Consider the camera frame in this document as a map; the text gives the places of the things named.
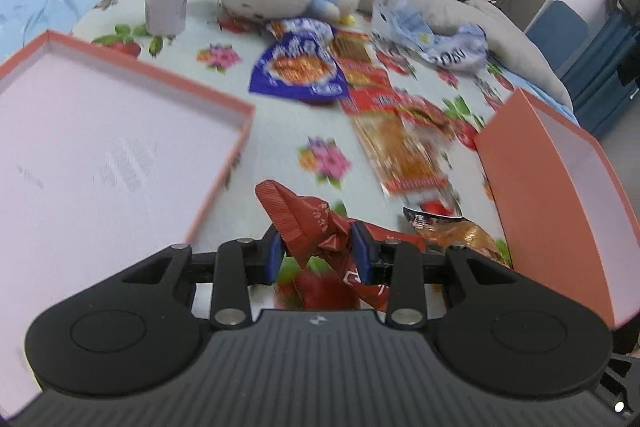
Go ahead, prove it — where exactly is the red foil candy wrapper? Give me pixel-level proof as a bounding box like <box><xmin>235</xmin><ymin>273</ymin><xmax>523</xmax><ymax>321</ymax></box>
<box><xmin>255</xmin><ymin>180</ymin><xmax>428</xmax><ymax>312</ymax></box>

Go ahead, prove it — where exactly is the crumpled white blue plastic bag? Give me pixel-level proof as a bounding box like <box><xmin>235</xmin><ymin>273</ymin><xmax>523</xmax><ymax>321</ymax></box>
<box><xmin>371</xmin><ymin>0</ymin><xmax>488</xmax><ymax>70</ymax></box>

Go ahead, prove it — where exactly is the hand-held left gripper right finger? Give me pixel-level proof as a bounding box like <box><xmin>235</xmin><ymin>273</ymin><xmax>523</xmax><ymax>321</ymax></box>
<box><xmin>351</xmin><ymin>222</ymin><xmax>521</xmax><ymax>330</ymax></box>

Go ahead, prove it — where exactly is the shallow pink box lid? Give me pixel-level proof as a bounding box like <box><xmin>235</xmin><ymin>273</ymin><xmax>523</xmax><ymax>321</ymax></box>
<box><xmin>0</xmin><ymin>31</ymin><xmax>257</xmax><ymax>423</ymax></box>

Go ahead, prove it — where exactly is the blue chair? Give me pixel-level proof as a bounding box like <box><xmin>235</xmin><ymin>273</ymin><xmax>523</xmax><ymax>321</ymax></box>
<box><xmin>525</xmin><ymin>1</ymin><xmax>590</xmax><ymax>75</ymax></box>

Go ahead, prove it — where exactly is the deep pink cardboard box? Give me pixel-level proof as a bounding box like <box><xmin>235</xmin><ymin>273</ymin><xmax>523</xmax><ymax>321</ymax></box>
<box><xmin>474</xmin><ymin>88</ymin><xmax>640</xmax><ymax>328</ymax></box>

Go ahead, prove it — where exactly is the pile of assorted snack packets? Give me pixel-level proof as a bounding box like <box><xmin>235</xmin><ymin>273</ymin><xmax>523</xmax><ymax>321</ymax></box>
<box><xmin>248</xmin><ymin>18</ymin><xmax>513</xmax><ymax>270</ymax></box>

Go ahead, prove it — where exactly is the fruit print cloth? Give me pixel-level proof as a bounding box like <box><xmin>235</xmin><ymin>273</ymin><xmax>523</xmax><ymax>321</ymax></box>
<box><xmin>70</xmin><ymin>0</ymin><xmax>513</xmax><ymax>313</ymax></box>

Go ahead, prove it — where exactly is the blue curtain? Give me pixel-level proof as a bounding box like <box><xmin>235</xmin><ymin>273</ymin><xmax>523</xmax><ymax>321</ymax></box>
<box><xmin>562</xmin><ymin>14</ymin><xmax>640</xmax><ymax>140</ymax></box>

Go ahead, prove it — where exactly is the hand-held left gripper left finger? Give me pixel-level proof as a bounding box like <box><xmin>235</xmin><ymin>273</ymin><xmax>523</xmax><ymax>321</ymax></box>
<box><xmin>120</xmin><ymin>227</ymin><xmax>286</xmax><ymax>330</ymax></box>

